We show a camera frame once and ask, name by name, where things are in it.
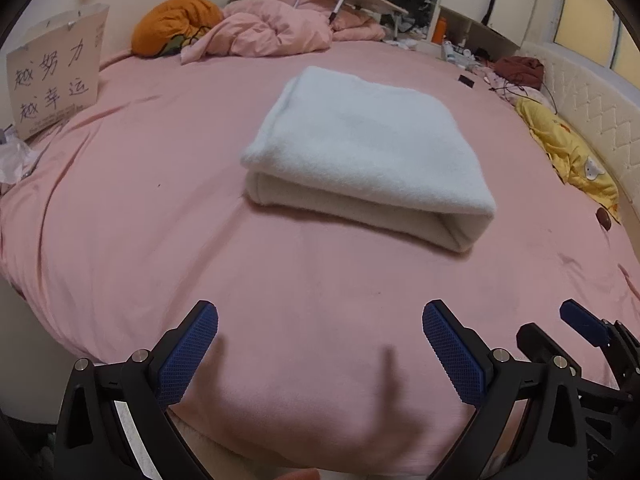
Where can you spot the white open shelf cabinet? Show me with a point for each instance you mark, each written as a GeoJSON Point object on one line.
{"type": "Point", "coordinates": [480, 30]}

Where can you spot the yellow lit window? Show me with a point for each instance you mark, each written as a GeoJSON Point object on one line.
{"type": "Point", "coordinates": [585, 15]}

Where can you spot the orange pumpkin pillow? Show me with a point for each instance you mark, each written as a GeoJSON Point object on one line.
{"type": "Point", "coordinates": [170, 22]}

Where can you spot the pink duvet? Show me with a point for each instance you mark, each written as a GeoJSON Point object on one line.
{"type": "Point", "coordinates": [270, 25]}

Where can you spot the white fluffy cardigan sweater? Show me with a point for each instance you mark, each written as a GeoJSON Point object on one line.
{"type": "Point", "coordinates": [360, 145]}

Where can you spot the bed with pink sheet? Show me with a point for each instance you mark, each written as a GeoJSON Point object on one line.
{"type": "Point", "coordinates": [150, 210]}

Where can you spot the small black box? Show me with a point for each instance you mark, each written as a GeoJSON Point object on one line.
{"type": "Point", "coordinates": [467, 81]}

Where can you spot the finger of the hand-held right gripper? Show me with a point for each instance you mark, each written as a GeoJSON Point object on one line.
{"type": "Point", "coordinates": [542, 340]}
{"type": "Point", "coordinates": [582, 322]}

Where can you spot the dark red cloth bag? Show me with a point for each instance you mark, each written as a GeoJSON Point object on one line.
{"type": "Point", "coordinates": [520, 71]}

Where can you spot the orange bottle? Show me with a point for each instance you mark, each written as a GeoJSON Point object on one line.
{"type": "Point", "coordinates": [440, 31]}

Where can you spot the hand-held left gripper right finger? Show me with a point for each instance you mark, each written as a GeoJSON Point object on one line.
{"type": "Point", "coordinates": [452, 360]}

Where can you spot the white bottle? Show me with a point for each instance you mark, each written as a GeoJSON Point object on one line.
{"type": "Point", "coordinates": [449, 51]}

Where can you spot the white tufted headboard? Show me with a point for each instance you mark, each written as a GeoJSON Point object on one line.
{"type": "Point", "coordinates": [595, 95]}

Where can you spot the clear plastic bag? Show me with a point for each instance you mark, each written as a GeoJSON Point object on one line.
{"type": "Point", "coordinates": [15, 157]}

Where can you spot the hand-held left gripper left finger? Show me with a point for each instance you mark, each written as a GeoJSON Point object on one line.
{"type": "Point", "coordinates": [187, 355]}

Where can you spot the white handwritten paper bag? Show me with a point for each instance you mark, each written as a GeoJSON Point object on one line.
{"type": "Point", "coordinates": [55, 75]}

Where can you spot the yellow cartoon pillow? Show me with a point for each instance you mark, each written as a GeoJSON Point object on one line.
{"type": "Point", "coordinates": [565, 150]}

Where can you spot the small brown round object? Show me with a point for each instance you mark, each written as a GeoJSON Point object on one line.
{"type": "Point", "coordinates": [604, 219]}

